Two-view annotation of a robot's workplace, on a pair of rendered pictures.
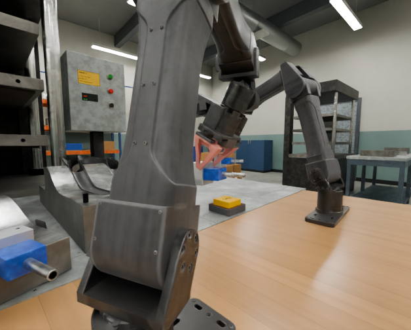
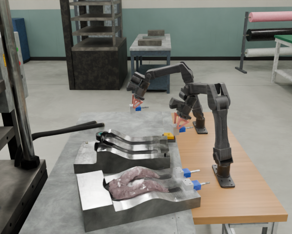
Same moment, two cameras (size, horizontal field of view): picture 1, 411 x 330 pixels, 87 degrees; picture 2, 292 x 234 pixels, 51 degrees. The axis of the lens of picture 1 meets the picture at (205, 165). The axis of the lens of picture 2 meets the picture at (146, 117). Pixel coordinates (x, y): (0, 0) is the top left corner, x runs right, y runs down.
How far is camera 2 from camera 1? 1.53 m
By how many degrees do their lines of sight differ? 46
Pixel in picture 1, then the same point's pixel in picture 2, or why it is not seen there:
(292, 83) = (186, 75)
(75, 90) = (4, 74)
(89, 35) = not seen: outside the picture
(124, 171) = (222, 144)
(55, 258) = not seen: hidden behind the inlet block
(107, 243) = (223, 155)
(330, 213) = (202, 127)
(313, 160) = (195, 108)
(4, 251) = (184, 172)
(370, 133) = (130, 11)
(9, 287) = not seen: hidden behind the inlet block
